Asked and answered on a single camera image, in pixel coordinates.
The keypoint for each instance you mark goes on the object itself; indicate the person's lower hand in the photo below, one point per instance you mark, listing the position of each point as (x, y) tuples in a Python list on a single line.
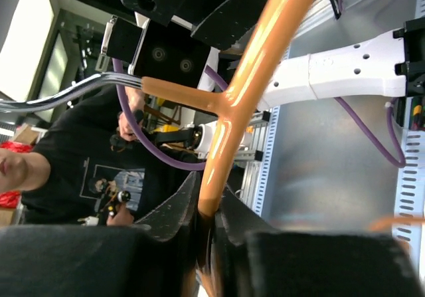
[(123, 217)]

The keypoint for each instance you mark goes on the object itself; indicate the person in black t-shirt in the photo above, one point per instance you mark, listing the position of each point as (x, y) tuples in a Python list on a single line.
[(81, 155)]

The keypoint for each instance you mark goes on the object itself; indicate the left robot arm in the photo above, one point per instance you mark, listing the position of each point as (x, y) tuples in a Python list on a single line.
[(391, 64)]

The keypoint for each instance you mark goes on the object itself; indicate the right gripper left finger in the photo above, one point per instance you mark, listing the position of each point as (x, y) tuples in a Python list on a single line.
[(155, 257)]

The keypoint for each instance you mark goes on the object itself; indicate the person's upper hand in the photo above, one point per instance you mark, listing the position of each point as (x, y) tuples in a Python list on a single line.
[(131, 100)]

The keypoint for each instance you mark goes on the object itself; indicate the grey slotted cable duct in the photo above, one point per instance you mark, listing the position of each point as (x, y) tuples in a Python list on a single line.
[(409, 199)]

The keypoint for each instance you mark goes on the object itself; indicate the orange hanger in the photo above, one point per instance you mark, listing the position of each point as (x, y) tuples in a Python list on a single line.
[(204, 228)]

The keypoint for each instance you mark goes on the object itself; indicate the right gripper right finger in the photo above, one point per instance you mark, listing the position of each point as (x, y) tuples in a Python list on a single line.
[(251, 258)]

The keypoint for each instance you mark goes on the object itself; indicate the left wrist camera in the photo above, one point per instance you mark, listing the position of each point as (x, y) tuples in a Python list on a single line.
[(164, 52)]

